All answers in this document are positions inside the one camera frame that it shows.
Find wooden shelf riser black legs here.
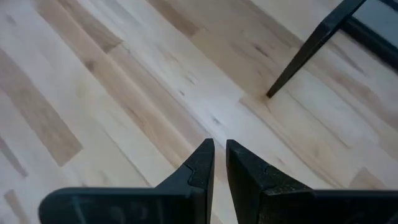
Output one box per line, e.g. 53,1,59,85
266,0,368,99

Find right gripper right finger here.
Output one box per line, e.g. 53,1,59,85
226,139,398,224

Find black aluminium table frame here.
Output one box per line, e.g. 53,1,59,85
340,0,398,72

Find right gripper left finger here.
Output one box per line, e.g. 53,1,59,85
38,138,216,224

